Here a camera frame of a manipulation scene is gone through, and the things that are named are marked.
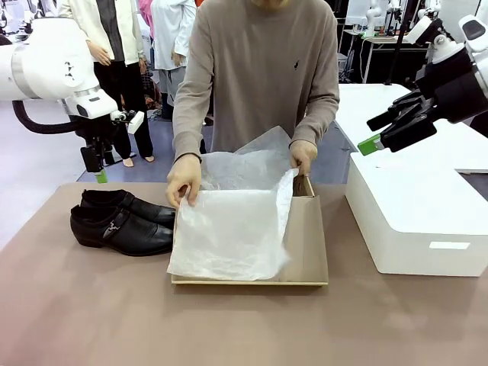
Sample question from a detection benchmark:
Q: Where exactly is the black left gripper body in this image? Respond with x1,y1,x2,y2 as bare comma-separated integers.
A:
72,111,120,150

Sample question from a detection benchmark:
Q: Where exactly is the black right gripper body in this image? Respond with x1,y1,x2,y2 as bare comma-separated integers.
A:
415,47,488,124

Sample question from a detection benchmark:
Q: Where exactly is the black leather shoe with buckle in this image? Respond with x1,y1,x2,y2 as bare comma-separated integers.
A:
69,204,175,257

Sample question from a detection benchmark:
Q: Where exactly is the white tissue paper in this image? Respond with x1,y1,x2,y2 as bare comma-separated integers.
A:
167,125,300,283

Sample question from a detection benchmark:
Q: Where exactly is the brown cardboard shoe box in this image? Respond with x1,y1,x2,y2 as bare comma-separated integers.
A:
170,174,330,287

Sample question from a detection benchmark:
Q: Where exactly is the person's right forearm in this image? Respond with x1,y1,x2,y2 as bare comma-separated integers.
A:
172,75,215,162

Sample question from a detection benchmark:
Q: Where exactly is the person's left forearm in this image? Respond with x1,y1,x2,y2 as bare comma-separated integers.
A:
288,87,341,149

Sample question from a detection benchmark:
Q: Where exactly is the large white storage box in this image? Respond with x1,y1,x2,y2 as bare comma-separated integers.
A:
344,149,488,278

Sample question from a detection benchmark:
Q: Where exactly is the person's right hand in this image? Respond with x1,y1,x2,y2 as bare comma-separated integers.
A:
165,153,203,209

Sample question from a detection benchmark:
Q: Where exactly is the person's left hand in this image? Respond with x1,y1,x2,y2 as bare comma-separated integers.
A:
289,140,319,178

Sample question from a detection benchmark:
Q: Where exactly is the white side table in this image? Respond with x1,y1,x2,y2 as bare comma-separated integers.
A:
334,82,488,175

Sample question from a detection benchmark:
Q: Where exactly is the black tripod pole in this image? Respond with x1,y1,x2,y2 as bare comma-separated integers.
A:
384,0,413,86

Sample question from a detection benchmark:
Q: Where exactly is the plaid cloth pile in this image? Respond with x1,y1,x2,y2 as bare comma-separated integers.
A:
140,68,169,123

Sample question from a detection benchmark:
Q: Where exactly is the mannequin in cream jacket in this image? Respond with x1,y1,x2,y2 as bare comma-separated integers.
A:
56,0,156,169

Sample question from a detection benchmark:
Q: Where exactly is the white background monitor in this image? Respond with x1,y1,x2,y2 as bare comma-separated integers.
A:
345,0,374,27

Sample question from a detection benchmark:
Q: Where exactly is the mannequin in white shirt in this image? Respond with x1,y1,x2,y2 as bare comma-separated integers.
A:
149,0,197,123

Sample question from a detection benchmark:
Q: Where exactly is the pink garment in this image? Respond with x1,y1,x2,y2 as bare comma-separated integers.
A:
137,0,154,41

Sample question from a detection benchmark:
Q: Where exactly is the person in beige sweater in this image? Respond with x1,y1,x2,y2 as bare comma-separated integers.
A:
172,0,341,165

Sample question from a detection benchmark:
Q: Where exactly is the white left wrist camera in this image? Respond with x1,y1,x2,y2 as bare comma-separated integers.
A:
110,109,146,136

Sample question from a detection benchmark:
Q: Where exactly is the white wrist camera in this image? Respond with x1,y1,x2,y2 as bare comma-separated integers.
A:
110,109,146,136
406,14,467,65

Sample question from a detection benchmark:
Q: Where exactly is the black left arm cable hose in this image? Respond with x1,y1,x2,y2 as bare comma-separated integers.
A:
11,100,83,135

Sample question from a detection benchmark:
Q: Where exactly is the background workbench with frame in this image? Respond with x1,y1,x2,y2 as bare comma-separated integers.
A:
339,29,431,85

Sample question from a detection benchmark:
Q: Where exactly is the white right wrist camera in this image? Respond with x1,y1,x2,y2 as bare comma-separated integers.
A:
406,14,467,65

